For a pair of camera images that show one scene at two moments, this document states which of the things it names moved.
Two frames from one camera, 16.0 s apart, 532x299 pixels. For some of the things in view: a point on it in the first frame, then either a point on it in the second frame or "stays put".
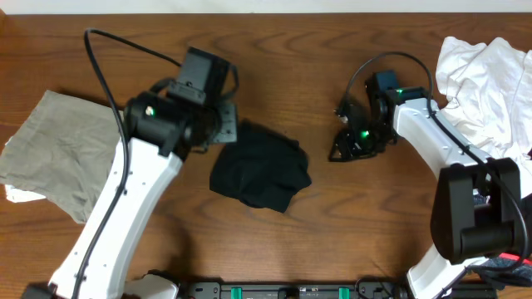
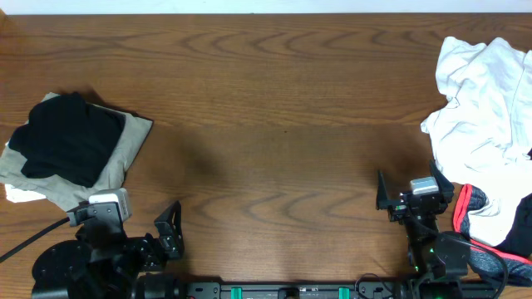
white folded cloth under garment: (17, 195) stays put
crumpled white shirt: (489, 87) stays put
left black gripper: (226, 122) to (155, 243)
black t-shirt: (262, 168) to (67, 138)
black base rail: (294, 290) stays put
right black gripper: (349, 135) to (414, 203)
